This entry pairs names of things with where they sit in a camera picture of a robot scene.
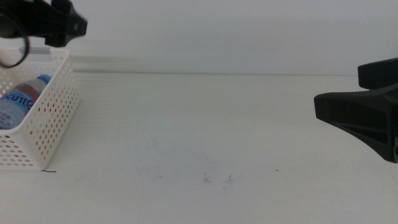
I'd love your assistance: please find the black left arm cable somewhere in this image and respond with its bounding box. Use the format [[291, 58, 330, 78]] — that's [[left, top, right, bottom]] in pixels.
[[0, 12, 30, 69]]

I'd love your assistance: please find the clear water bottle blue cap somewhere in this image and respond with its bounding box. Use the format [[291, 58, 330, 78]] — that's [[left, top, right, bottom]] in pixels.
[[0, 73, 52, 131]]

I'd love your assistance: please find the white perforated plastic basket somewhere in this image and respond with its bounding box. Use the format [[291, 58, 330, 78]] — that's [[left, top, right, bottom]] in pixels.
[[0, 47, 79, 171]]

